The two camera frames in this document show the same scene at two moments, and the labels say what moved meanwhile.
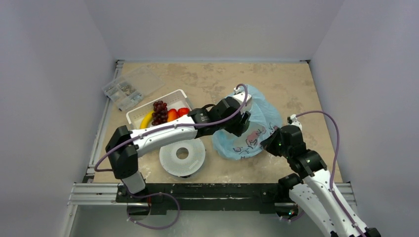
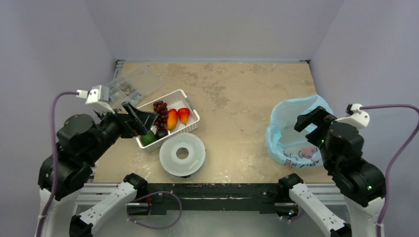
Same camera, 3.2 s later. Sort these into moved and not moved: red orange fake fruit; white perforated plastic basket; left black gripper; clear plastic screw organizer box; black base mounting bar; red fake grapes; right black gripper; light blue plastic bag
Moved: left black gripper; light blue plastic bag; right black gripper
Not moved: clear plastic screw organizer box; red fake grapes; red orange fake fruit; black base mounting bar; white perforated plastic basket
